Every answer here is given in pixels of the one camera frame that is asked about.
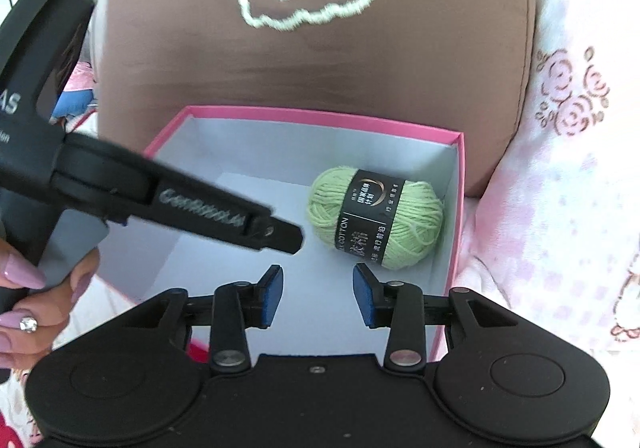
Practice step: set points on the bear printed blanket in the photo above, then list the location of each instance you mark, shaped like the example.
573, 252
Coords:
15, 398

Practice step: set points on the brown embroidered pillow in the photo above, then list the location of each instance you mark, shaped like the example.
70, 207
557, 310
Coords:
350, 67

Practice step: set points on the pink cardboard box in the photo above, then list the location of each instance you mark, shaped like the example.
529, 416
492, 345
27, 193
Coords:
225, 162

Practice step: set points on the person's left hand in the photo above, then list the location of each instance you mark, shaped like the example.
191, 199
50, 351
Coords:
55, 308

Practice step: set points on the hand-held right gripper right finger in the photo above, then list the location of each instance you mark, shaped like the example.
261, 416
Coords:
364, 300

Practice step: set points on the pink floral checkered pillow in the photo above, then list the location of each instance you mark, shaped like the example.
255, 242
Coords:
575, 188

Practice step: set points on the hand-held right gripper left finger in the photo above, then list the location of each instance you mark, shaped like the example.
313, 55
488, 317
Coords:
271, 298

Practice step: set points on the green yarn ball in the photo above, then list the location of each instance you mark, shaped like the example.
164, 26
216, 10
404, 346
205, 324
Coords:
330, 203

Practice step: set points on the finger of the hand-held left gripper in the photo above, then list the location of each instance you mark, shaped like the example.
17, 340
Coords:
210, 208

